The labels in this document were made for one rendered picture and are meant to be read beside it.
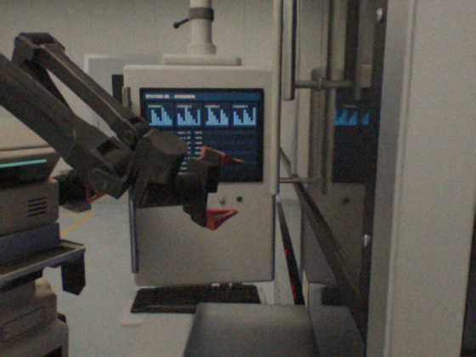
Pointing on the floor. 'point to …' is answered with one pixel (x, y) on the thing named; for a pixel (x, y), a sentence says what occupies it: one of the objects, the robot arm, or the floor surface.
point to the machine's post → (424, 180)
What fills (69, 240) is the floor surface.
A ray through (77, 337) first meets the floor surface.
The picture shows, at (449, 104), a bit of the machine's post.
